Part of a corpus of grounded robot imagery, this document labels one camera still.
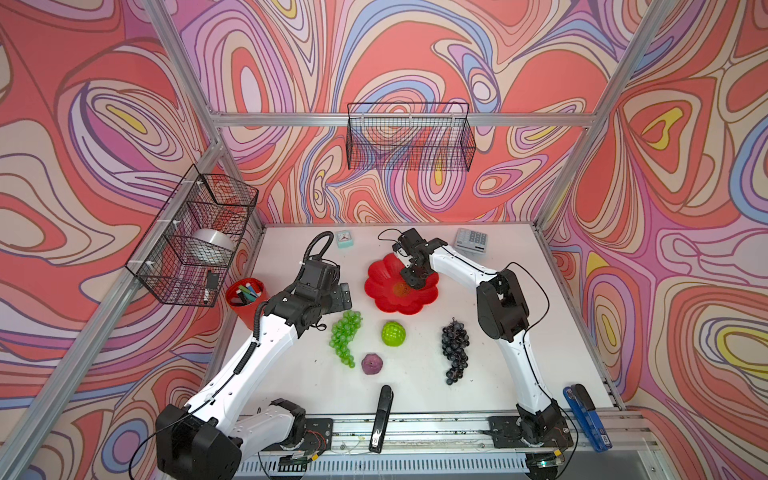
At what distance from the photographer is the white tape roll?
0.70 meters

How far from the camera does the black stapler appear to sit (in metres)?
0.72

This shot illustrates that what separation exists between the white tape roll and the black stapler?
0.54 m

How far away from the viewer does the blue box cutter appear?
72 centimetres

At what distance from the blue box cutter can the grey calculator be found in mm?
527

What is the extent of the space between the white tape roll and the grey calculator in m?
0.76

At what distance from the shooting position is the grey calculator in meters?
1.11

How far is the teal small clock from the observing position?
1.15 m

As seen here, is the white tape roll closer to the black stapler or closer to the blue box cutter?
the black stapler
